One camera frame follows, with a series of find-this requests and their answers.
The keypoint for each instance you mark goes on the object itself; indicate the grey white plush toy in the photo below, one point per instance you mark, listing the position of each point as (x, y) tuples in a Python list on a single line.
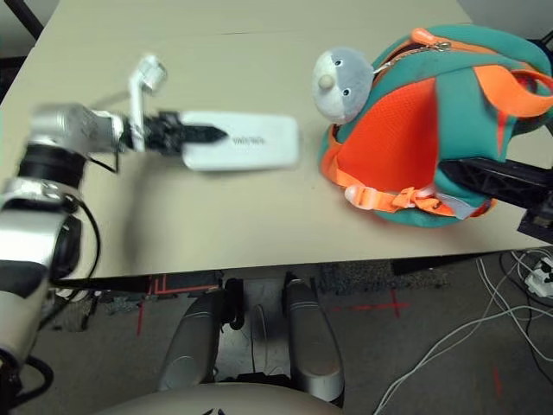
[(341, 82)]

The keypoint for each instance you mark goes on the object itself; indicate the red tape cross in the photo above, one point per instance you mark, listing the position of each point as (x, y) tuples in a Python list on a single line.
[(395, 306)]

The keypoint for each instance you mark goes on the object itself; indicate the white pencil case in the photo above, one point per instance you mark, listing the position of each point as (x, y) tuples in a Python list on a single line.
[(259, 155)]

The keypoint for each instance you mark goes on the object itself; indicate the short red tape strip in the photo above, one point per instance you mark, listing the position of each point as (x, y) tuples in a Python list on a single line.
[(497, 380)]

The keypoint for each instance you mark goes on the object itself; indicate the grey robot torso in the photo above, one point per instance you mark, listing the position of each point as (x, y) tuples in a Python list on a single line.
[(216, 402)]

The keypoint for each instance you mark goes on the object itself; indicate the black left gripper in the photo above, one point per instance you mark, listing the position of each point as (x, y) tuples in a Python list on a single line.
[(164, 132)]

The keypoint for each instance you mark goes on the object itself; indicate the orange and teal backpack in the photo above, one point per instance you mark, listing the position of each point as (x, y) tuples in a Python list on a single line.
[(389, 142)]

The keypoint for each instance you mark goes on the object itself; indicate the red tape line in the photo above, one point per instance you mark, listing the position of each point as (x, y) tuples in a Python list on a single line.
[(141, 320)]

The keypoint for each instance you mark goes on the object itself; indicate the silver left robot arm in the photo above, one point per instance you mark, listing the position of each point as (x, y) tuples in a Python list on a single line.
[(65, 125)]

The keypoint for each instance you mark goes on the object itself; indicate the grey robot leg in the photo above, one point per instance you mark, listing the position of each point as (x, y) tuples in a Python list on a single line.
[(311, 346), (190, 346)]

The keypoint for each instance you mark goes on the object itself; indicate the white power strip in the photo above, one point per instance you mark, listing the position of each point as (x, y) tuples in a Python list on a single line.
[(540, 276)]

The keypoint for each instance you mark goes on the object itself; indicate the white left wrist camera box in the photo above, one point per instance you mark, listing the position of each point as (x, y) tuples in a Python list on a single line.
[(139, 99)]

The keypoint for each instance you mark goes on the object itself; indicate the dark metal frame leg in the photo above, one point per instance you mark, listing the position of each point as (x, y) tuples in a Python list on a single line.
[(28, 19)]

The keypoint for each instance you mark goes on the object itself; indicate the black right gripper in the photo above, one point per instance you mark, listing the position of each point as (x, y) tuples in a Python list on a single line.
[(540, 216)]

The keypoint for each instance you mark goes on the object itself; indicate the grey left robot leg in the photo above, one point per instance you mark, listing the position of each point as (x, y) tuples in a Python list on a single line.
[(190, 346)]

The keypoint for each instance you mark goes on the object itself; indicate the grey right robot leg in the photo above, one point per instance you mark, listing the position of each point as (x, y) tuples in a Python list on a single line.
[(311, 346)]

